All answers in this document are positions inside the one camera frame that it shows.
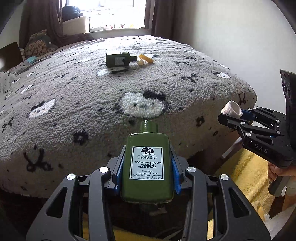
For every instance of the brown patterned pillow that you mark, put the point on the brown patterned pillow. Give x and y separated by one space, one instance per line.
39 44

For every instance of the small white cylinder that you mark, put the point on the small white cylinder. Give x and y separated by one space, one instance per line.
140 62

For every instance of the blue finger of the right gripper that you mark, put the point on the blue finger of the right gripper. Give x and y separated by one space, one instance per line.
233 122
260 114

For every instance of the brown right curtain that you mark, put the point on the brown right curtain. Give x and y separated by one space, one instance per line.
174 20

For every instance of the teal small object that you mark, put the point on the teal small object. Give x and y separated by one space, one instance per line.
32 59

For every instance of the white tape roll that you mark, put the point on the white tape roll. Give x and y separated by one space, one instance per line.
232 109

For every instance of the grey patterned fleece blanket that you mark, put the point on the grey patterned fleece blanket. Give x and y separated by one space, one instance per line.
69 113

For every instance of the brown curtain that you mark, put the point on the brown curtain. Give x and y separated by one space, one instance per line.
46 15
174 20

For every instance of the dark wooden headboard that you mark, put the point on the dark wooden headboard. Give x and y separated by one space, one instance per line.
10 56

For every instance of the yellow cylindrical tube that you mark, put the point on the yellow cylindrical tube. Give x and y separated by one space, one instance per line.
145 58

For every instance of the small green Origins bottle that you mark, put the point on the small green Origins bottle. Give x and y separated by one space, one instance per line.
147 169

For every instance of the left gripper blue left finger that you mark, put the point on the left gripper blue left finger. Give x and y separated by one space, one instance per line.
118 171

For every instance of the large dark green bottle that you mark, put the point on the large dark green bottle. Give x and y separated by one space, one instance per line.
118 60

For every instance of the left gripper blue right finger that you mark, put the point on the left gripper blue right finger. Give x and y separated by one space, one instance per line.
177 171

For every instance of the brown left curtain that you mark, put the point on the brown left curtain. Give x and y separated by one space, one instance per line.
46 15

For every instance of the person right hand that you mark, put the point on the person right hand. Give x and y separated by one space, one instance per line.
280 178

